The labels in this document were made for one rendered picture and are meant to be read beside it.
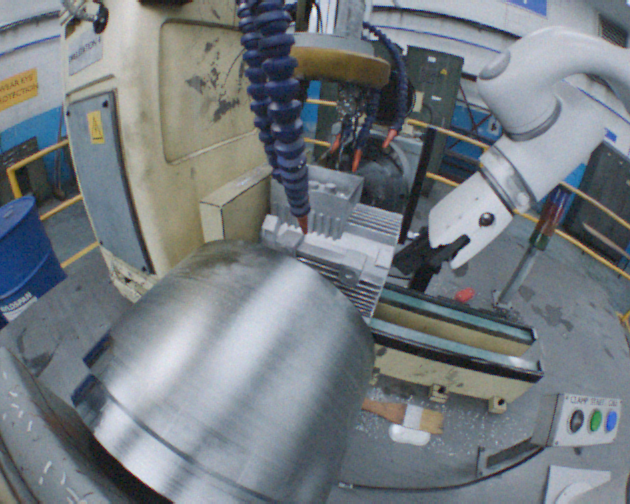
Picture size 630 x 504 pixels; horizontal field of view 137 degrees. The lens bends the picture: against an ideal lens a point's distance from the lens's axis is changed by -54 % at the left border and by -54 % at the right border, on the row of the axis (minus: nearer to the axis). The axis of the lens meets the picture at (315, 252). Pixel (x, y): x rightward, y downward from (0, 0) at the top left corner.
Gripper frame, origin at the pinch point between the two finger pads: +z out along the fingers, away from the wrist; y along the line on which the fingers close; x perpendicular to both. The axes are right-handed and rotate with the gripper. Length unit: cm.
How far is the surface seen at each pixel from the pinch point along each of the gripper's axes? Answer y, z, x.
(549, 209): 35, -24, -30
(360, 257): -1.2, 4.4, 5.1
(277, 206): 1.2, 8.9, 18.9
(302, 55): -2.9, -12.1, 26.2
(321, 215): 0.8, 4.7, 13.0
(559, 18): 474, -362, -64
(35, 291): -33, 128, 105
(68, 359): -36, 55, 38
